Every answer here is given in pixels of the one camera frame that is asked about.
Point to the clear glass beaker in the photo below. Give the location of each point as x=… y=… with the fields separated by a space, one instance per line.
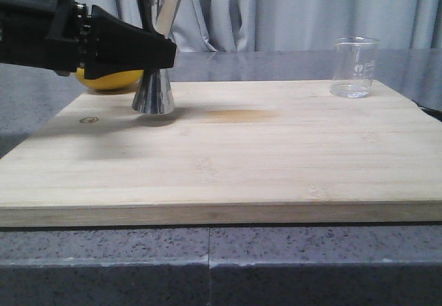
x=354 y=67

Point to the yellow lemon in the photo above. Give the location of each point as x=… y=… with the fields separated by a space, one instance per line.
x=109 y=82

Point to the silver steel jigger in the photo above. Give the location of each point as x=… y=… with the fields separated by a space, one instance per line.
x=154 y=96

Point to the grey curtain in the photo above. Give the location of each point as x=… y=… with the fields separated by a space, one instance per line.
x=301 y=25

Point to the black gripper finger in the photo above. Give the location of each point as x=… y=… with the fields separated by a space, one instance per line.
x=115 y=46

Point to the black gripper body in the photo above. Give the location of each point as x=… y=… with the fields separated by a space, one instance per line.
x=49 y=34

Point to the light wooden cutting board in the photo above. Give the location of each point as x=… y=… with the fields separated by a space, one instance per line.
x=233 y=152

